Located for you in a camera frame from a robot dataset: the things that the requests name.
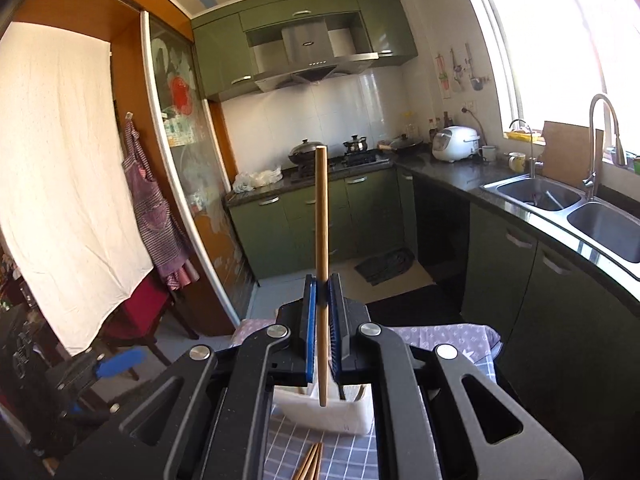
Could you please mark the dark floor mat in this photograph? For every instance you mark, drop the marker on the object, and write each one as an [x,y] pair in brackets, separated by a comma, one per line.
[385,265]

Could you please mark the cluster of sauce bottles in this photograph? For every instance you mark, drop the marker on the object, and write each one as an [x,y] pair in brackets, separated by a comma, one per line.
[439,127]

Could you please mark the wooden cutting board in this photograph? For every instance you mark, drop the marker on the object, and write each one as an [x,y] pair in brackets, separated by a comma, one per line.
[565,155]

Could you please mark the sliding glass door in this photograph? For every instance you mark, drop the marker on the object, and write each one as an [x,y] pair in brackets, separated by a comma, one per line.
[200,185]

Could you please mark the yellow printed cup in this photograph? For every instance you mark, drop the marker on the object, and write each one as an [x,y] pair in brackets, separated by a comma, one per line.
[516,162]

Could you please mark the single wooden chopstick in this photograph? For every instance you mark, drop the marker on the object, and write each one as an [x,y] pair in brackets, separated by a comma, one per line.
[321,210]

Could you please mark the double steel sink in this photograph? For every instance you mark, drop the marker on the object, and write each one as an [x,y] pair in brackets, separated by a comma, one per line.
[600,225]

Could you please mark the black gas stove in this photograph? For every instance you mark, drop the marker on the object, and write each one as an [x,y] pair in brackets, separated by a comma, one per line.
[360,160]

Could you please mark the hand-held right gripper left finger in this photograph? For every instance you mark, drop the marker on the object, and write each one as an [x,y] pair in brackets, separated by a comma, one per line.
[311,330]

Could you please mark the white rice cooker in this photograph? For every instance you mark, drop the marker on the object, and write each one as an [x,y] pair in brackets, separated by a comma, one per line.
[455,144]

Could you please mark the black kitchen countertop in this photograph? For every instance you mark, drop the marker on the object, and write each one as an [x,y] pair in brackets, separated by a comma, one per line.
[450,172]

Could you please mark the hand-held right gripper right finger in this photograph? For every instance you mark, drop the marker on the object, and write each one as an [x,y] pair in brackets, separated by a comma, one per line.
[336,330]

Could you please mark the kitchen window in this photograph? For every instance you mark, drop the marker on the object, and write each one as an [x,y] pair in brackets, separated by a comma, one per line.
[560,50]

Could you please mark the tall steel faucet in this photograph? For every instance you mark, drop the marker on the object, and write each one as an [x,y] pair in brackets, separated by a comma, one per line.
[595,150]

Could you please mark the hanging kitchen spatula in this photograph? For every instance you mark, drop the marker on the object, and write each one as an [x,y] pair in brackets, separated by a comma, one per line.
[457,67]

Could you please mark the bunch of wooden chopsticks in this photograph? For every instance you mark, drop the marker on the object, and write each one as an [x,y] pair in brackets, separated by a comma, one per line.
[307,465]

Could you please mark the black wok with lid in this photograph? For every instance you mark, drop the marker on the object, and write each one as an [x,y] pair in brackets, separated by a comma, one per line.
[305,152]

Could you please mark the purple checked apron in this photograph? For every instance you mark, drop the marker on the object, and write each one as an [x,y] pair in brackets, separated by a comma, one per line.
[155,210]

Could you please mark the hanging steel ladle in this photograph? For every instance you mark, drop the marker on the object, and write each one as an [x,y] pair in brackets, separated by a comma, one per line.
[475,77]

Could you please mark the black frying pan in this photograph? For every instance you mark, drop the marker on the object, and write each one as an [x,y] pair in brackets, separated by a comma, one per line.
[405,144]

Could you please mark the green base cabinet with drawers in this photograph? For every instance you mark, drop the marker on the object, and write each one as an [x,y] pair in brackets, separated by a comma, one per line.
[280,230]

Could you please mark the white plastic utensil holder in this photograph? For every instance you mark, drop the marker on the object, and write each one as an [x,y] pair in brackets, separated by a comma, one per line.
[345,412]

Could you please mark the white mug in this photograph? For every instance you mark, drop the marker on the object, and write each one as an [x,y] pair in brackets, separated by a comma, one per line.
[487,154]

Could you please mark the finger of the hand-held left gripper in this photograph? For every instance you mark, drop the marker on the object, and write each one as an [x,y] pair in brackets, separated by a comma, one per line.
[90,410]
[120,364]

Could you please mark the white plastic bag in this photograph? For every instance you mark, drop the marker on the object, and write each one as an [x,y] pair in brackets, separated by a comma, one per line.
[257,179]

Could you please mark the green sink base cabinet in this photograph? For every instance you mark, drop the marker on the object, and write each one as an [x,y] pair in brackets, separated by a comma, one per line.
[500,270]

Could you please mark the steel range hood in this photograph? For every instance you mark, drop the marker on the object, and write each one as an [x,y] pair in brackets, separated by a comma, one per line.
[305,42]

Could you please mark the red wooden chair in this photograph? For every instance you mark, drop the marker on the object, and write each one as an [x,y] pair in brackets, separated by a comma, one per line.
[145,305]

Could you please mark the dark cluttered shelf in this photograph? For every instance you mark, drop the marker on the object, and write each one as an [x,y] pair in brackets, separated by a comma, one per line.
[25,360]

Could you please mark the white hanging sheet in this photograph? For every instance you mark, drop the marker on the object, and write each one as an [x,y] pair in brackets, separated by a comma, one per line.
[65,185]

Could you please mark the small steel faucet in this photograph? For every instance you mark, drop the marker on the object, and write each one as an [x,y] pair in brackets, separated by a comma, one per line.
[532,165]

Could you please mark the yellow sill tray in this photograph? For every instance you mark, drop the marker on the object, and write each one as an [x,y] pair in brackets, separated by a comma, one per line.
[522,134]

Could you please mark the green upper cabinets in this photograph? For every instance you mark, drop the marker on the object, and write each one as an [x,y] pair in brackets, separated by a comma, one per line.
[220,55]

